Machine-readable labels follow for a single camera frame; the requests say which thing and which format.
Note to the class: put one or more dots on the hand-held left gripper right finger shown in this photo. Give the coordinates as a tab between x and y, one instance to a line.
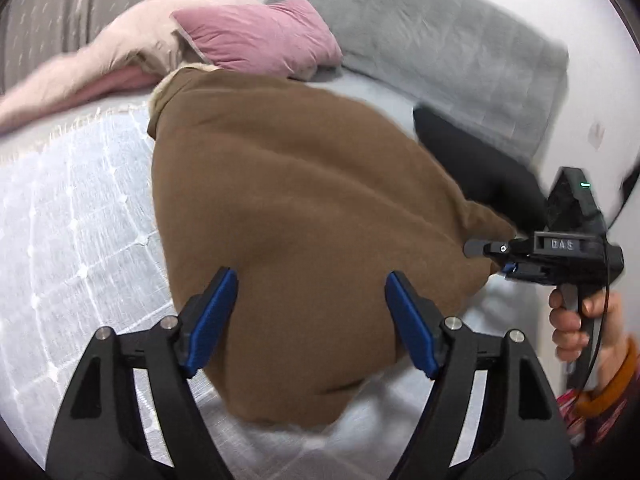
410	325

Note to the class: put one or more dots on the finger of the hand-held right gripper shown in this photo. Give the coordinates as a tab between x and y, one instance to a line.
487	248
511	267

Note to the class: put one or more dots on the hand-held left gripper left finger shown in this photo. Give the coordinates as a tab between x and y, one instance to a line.
212	320

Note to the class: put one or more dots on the brown jacket with beige collar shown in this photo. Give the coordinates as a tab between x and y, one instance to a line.
300	210

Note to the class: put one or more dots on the person's right forearm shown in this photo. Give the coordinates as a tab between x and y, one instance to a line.
615	427

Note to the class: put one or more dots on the person's right hand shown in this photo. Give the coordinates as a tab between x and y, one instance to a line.
565	327

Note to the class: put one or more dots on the black cloth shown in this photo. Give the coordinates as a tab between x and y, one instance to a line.
475	160

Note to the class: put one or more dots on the grey quilted blanket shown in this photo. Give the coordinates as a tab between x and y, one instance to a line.
425	35

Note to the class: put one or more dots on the pink pillow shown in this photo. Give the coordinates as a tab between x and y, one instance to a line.
260	35

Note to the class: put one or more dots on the beige and pink blanket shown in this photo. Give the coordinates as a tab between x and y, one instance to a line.
125	40

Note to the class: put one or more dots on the grey patterned curtain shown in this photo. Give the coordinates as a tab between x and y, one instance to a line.
50	10

